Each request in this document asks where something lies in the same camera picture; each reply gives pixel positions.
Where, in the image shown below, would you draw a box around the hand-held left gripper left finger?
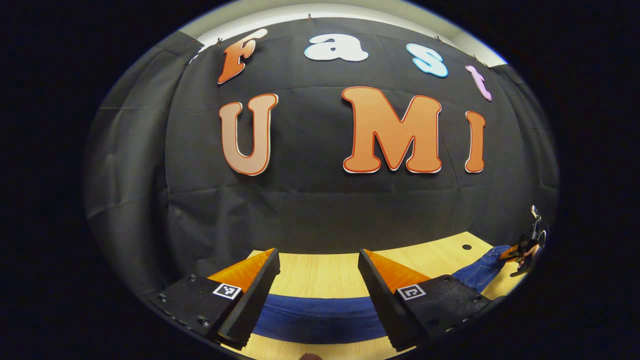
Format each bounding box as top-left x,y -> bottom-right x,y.
147,247 -> 282,351

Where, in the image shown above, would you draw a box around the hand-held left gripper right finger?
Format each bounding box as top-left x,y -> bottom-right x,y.
357,248 -> 506,353

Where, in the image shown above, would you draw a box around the blue denim jeans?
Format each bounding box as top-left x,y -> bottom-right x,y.
251,244 -> 512,346

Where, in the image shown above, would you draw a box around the black backdrop cloth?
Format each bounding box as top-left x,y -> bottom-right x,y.
82,17 -> 561,301

